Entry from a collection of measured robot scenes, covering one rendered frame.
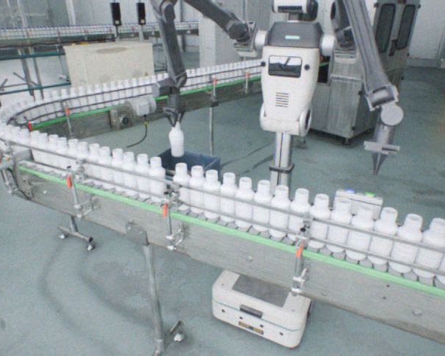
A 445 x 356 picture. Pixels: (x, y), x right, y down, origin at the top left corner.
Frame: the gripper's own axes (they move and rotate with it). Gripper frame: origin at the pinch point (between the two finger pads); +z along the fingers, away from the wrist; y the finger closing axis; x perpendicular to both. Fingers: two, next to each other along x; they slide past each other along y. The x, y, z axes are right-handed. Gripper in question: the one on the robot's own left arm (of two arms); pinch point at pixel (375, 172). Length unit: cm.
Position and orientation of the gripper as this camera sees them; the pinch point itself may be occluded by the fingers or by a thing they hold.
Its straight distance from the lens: 116.1
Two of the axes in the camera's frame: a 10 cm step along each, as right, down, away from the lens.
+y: 8.9, 2.0, -4.0
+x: 4.2, -0.7, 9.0
